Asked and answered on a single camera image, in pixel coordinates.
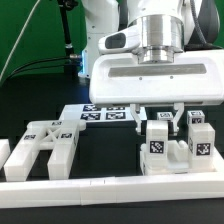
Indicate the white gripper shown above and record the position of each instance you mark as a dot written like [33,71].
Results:
[145,64]

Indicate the white chair seat block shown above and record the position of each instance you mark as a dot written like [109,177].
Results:
[177,161]

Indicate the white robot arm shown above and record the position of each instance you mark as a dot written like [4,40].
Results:
[199,18]

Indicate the white tagged cube left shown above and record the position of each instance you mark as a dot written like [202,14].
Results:
[165,116]

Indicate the white tagged cube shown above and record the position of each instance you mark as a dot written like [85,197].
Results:
[195,117]
[165,116]

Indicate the white tagged cube right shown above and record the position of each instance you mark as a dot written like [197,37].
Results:
[195,117]

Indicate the white block at left edge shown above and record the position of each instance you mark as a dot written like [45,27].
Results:
[4,151]

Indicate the white L-shaped fence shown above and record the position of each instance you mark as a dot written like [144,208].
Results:
[112,190]

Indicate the white marker base plate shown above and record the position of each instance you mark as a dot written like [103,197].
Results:
[90,113]

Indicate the white chair back frame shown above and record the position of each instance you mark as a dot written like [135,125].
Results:
[59,136]

